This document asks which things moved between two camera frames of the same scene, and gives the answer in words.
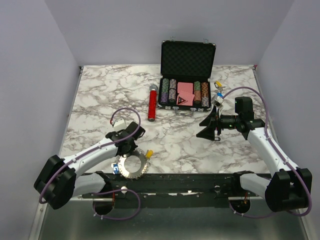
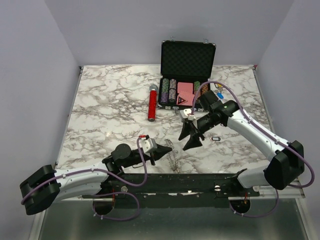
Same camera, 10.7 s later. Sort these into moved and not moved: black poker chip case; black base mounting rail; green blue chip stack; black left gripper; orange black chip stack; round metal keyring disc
Moved: black left gripper; round metal keyring disc
Not moved: orange black chip stack; green blue chip stack; black base mounting rail; black poker chip case
